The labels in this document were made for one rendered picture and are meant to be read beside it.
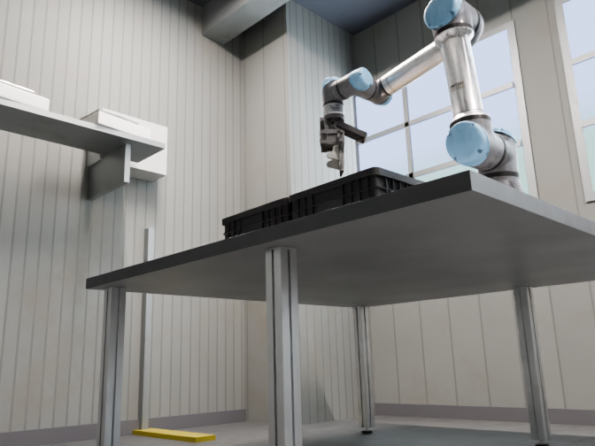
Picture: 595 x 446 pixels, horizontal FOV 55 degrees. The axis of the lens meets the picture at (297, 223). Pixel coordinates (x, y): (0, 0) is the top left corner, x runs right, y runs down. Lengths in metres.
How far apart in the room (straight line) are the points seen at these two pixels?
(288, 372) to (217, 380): 2.46
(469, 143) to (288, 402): 0.84
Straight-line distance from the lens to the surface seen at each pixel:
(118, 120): 3.18
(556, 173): 3.66
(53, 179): 3.50
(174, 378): 3.70
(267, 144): 4.10
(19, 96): 3.01
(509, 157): 1.77
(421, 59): 2.01
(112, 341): 2.20
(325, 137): 1.97
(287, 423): 1.44
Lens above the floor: 0.36
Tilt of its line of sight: 14 degrees up
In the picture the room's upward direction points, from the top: 2 degrees counter-clockwise
